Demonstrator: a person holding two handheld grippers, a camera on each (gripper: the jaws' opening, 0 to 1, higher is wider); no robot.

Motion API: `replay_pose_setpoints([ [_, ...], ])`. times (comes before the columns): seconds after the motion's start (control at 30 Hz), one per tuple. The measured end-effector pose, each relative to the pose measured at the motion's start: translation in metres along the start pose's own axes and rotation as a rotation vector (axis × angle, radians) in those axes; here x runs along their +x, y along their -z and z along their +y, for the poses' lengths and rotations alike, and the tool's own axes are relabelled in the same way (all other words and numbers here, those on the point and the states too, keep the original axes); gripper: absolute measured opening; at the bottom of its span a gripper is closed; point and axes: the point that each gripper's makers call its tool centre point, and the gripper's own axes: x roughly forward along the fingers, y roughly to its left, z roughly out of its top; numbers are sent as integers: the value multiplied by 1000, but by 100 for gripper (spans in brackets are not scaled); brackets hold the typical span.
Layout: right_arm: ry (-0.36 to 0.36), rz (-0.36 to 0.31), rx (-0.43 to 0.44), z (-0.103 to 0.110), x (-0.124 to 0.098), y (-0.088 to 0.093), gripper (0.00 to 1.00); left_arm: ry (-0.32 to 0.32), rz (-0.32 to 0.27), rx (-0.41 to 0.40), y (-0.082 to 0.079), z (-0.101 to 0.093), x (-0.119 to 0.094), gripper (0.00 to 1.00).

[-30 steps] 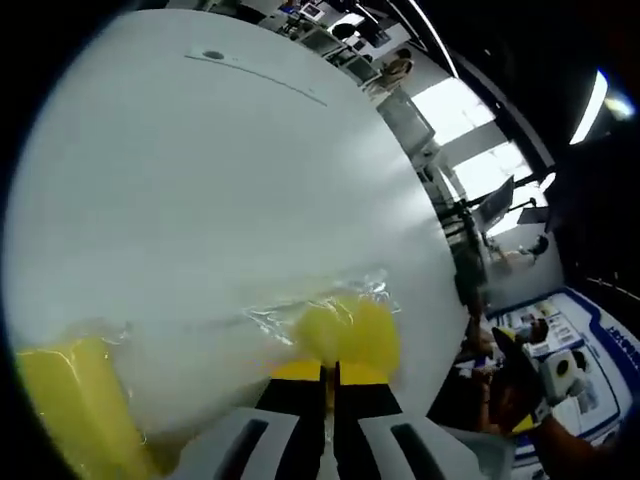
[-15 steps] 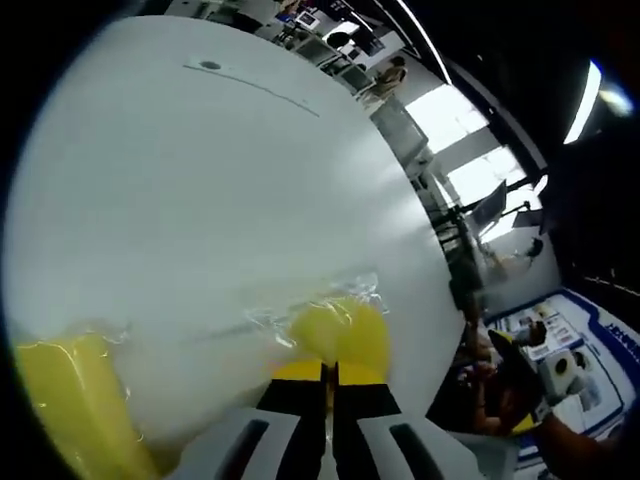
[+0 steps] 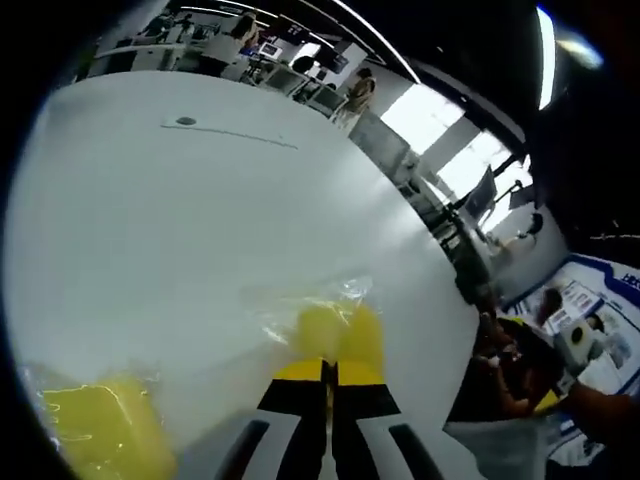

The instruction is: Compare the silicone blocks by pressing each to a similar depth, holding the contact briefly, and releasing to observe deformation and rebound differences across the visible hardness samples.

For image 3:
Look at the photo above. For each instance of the small yellow silicone block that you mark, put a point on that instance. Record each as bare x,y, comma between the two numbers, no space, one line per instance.
350,332

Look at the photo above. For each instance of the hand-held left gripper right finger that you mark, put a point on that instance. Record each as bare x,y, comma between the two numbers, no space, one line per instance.
365,400

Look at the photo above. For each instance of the blue white wall poster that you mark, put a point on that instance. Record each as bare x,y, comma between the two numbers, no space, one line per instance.
590,295

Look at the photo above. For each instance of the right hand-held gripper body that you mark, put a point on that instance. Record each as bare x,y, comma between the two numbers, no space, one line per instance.
580,350

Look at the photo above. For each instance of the dark computer monitor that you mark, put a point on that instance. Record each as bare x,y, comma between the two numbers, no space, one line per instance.
481,195

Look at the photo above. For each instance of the long ceiling light strip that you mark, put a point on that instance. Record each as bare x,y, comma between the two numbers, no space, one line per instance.
546,55

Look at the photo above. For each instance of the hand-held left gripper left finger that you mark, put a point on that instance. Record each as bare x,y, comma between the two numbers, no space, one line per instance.
295,400

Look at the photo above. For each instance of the large yellow silicone block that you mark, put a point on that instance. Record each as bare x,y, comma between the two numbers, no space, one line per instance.
105,430

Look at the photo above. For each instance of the curved ceiling light strip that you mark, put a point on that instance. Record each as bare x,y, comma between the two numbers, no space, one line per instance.
385,42

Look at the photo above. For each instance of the grey mesh chair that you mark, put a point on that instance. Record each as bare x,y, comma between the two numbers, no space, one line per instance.
495,450

